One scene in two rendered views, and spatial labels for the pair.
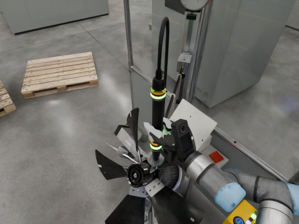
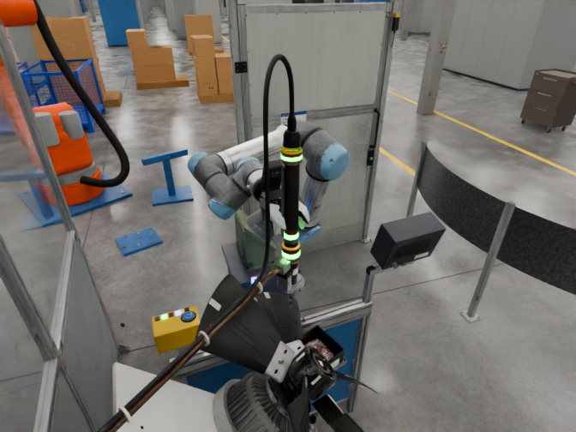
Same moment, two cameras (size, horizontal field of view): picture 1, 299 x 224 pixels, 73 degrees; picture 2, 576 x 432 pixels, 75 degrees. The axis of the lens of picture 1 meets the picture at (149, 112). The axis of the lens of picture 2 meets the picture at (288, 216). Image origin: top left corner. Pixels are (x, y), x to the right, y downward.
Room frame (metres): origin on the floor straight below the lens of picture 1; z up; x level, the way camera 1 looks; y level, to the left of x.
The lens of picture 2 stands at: (1.15, 0.17, 2.09)
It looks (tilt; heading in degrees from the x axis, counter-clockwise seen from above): 32 degrees down; 196
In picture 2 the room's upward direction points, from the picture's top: straight up
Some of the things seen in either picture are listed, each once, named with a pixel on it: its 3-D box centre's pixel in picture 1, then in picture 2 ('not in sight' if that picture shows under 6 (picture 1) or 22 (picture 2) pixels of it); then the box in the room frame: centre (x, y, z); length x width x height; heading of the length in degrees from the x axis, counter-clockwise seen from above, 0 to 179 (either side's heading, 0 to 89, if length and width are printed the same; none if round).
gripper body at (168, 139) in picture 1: (179, 150); (273, 201); (0.37, -0.10, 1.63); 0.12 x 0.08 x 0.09; 38
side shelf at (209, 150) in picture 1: (199, 153); not in sight; (0.89, -0.39, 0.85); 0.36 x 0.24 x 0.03; 38
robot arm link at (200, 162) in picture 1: (199, 166); (261, 186); (0.31, -0.15, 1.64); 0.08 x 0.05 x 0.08; 128
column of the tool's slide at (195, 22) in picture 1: (177, 123); not in sight; (1.15, -0.23, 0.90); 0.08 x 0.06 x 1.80; 73
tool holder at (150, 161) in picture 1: (156, 150); (289, 272); (0.47, -0.03, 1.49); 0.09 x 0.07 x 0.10; 163
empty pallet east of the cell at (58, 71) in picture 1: (62, 72); not in sight; (3.15, 1.61, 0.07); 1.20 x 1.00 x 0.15; 107
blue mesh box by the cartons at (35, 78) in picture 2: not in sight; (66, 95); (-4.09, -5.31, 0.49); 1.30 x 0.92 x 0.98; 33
